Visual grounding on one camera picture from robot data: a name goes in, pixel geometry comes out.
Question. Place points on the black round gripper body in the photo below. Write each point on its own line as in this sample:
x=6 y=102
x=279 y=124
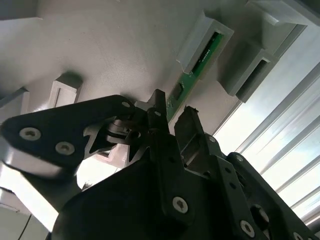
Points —
x=112 y=212

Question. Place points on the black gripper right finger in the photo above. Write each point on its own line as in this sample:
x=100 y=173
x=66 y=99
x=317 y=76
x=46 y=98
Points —
x=250 y=200

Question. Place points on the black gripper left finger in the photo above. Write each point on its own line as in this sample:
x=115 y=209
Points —
x=50 y=130

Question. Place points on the green RAM stick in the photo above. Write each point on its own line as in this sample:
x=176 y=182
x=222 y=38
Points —
x=187 y=80

